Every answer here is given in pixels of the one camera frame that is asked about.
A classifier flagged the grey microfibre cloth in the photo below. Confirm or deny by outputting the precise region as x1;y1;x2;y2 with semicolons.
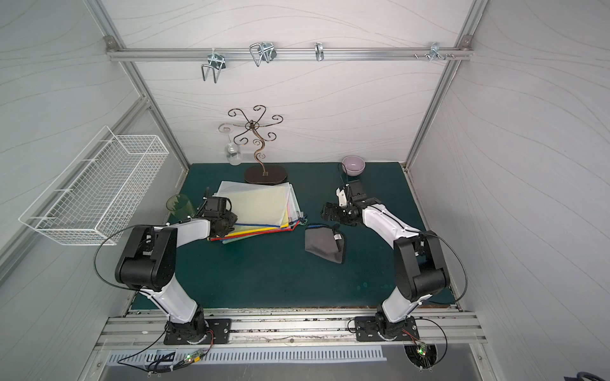
304;225;346;264

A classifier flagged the white mesh document bag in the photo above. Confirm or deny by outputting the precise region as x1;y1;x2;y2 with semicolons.
214;181;290;227

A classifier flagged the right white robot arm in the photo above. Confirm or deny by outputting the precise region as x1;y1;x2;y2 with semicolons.
321;201;451;323

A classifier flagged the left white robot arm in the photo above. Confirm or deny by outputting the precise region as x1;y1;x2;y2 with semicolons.
115;211;238;330

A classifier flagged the stack of coloured document bags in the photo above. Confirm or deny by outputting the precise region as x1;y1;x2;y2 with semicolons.
222;183;305;241

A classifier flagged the green drinking glass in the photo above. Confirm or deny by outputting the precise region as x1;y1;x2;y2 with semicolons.
165;194;195;222

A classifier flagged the purple bowl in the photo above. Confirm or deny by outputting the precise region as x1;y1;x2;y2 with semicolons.
341;156;366;177

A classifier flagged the bronze scroll stand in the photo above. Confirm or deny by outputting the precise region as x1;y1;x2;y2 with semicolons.
227;105;288;186

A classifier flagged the hanging wine glass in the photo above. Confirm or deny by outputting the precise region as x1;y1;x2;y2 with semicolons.
219;123;242;166

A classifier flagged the metal hook clamp left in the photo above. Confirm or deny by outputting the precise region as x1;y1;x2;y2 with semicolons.
201;52;227;84

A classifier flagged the metal hook clamp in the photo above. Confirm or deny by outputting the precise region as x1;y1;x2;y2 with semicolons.
201;52;227;84
249;41;277;67

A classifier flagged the metal hook clamp middle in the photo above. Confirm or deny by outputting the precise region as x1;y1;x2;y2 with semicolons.
249;41;277;67

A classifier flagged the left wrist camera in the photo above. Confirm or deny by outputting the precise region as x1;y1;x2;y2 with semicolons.
203;196;230;214

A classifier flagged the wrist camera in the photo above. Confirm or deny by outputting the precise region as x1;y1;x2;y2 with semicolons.
336;180;368;208
203;196;230;214

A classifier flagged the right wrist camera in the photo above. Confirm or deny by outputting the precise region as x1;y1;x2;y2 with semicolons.
336;180;368;208

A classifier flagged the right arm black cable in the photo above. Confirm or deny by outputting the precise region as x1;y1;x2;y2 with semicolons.
423;230;469;303

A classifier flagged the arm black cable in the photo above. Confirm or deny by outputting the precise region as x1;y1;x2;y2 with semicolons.
423;230;469;303
93;223;144;291

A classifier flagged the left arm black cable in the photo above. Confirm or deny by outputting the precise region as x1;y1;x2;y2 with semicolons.
93;223;144;291

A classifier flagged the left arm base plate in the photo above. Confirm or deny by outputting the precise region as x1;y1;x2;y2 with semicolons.
164;318;232;345

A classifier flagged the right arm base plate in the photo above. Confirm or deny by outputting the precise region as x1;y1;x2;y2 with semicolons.
354;314;420;342

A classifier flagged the white wire basket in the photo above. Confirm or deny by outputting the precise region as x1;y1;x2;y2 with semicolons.
18;126;168;246

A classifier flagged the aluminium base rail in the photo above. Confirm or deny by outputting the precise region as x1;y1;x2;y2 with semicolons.
94;308;488;351

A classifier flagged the aluminium top rail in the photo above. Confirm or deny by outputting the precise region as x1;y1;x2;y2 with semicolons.
106;45;474;63

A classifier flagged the metal ring clamp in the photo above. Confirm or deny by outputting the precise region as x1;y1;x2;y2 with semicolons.
315;42;324;62

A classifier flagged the metal bracket right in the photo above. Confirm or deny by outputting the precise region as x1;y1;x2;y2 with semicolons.
413;42;455;62

